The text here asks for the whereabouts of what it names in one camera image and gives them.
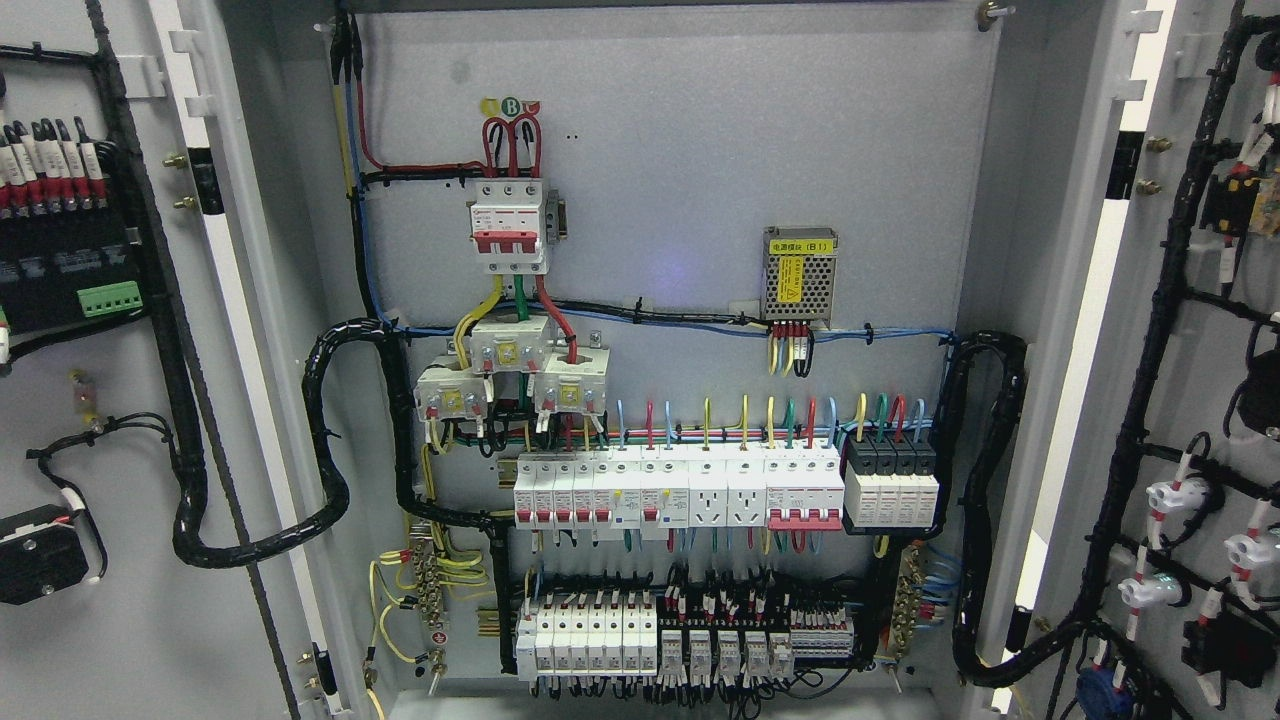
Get grey cabinet door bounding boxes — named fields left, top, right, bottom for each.
left=1010, top=0, right=1280, bottom=720
left=3, top=1, right=326, bottom=719

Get white current transformers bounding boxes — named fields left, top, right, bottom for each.
left=413, top=315, right=611, bottom=423

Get white mini breaker row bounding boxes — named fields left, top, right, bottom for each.
left=513, top=447, right=691, bottom=539

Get white socket module row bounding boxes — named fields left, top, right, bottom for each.
left=687, top=446, right=767, bottom=528

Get metal mesh power supply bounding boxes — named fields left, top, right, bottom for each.
left=760, top=225, right=838, bottom=323

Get red main circuit breaker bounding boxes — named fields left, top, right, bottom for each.
left=468, top=178, right=549, bottom=275

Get black white surge protector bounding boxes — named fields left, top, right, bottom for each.
left=844, top=437, right=943, bottom=538

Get lower white relay row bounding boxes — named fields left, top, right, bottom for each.
left=515, top=587, right=855, bottom=702

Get brass left terminal bar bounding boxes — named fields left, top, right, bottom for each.
left=408, top=521, right=448, bottom=662

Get brass terminal bar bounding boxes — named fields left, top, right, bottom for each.
left=408, top=521, right=448, bottom=662
left=886, top=541, right=925, bottom=662

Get brass right terminal bar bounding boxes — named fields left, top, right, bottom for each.
left=886, top=541, right=925, bottom=662

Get black digital power meter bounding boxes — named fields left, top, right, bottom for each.
left=1, top=208, right=141, bottom=334

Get red handled circuit breaker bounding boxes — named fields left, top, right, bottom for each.
left=765, top=447, right=845, bottom=532

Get black right wire harness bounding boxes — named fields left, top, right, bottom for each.
left=928, top=331, right=1030, bottom=685

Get black wire harness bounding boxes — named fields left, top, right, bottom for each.
left=928, top=331, right=1030, bottom=685
left=172, top=318, right=521, bottom=676

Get black left wire harness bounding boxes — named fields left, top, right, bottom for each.
left=172, top=318, right=521, bottom=676

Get white rotary selector switch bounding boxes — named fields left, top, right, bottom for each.
left=1, top=503, right=88, bottom=605

